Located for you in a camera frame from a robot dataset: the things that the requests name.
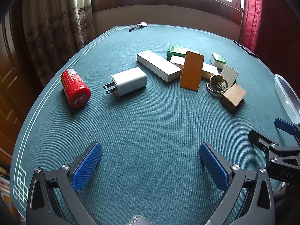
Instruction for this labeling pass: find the long white stone block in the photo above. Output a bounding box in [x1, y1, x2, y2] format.
[136, 50, 182, 83]

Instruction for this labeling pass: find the orange brown card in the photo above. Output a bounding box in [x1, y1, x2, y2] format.
[179, 51, 204, 91]

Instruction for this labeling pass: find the clear plastic bowl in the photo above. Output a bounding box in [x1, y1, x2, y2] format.
[274, 74, 300, 122]

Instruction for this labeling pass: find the red curtain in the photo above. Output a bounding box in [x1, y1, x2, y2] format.
[240, 0, 300, 80]

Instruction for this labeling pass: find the brown wooden block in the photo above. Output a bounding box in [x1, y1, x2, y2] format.
[220, 83, 247, 112]

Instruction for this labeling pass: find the light wooden block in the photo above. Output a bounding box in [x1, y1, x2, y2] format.
[170, 55, 219, 80]

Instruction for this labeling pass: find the brass key ring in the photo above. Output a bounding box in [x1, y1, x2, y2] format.
[206, 74, 228, 96]

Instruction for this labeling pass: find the red can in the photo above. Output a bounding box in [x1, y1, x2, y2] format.
[60, 68, 91, 109]

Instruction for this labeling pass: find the green and white mahjong tile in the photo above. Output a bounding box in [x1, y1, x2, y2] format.
[210, 52, 227, 70]

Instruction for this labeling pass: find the brown wooden door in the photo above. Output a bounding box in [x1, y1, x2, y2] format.
[0, 9, 45, 160]

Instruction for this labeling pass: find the wristwatch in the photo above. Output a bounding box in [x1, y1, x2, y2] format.
[129, 22, 148, 32]

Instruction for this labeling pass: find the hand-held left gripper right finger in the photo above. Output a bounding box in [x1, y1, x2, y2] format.
[199, 142, 276, 225]

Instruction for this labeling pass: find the white cube block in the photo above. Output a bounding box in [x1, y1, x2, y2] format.
[220, 64, 239, 88]

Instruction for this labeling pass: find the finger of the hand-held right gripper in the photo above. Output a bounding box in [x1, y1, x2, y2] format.
[274, 118, 300, 136]
[248, 129, 300, 160]

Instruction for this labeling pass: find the white plug charger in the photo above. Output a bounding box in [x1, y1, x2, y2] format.
[103, 67, 147, 97]

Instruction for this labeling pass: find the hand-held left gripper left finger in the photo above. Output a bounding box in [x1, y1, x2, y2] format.
[26, 141, 104, 225]

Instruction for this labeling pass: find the stack of books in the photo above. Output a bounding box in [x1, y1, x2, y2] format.
[0, 159, 12, 216]

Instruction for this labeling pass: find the beige patterned curtain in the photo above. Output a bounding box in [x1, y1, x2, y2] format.
[22, 0, 96, 87]

